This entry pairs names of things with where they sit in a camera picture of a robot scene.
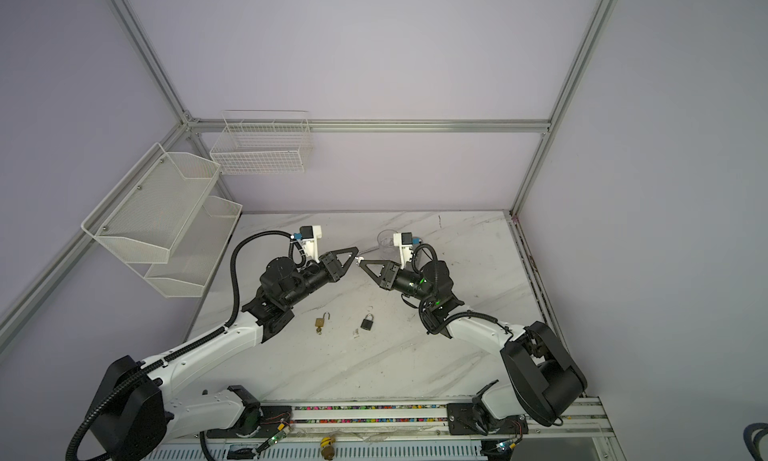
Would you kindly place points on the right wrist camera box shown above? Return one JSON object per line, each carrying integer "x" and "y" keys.
{"x": 405, "y": 243}

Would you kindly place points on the white mesh shelf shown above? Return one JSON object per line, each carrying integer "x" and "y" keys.
{"x": 143, "y": 220}
{"x": 194, "y": 262}

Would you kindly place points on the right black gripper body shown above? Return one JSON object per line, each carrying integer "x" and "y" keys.
{"x": 409, "y": 285}

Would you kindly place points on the upper white mesh shelf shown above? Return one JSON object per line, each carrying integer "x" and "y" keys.
{"x": 143, "y": 220}

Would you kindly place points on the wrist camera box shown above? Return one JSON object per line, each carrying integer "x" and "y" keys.
{"x": 405, "y": 243}
{"x": 308, "y": 238}

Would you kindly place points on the white wire basket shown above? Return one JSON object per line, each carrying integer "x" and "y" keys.
{"x": 255, "y": 142}

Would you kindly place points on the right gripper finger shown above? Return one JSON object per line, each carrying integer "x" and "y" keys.
{"x": 370, "y": 264}
{"x": 380, "y": 274}

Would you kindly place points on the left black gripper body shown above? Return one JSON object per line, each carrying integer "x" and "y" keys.
{"x": 313, "y": 277}

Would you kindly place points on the black padlock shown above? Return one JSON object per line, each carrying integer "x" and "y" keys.
{"x": 367, "y": 322}

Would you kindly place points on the brass padlock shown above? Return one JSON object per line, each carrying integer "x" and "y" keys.
{"x": 320, "y": 322}

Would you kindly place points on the clear plastic cup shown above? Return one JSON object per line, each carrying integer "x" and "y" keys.
{"x": 386, "y": 242}

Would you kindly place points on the aluminium frame rail base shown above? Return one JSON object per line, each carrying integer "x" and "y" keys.
{"x": 402, "y": 430}

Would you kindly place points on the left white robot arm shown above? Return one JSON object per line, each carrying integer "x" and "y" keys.
{"x": 135, "y": 410}

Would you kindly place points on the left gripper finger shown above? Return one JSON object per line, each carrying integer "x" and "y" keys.
{"x": 345, "y": 257}
{"x": 336, "y": 269}

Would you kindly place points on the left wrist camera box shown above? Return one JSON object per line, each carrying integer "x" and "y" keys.
{"x": 308, "y": 238}

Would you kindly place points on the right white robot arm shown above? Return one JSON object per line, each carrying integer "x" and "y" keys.
{"x": 543, "y": 378}

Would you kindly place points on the lower white mesh shelf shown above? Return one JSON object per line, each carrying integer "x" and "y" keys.
{"x": 194, "y": 262}

